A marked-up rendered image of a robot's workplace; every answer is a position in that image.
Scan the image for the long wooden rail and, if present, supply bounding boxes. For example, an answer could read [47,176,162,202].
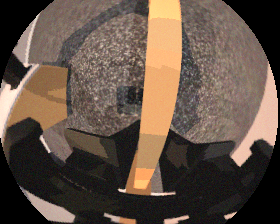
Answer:
[135,0,182,189]

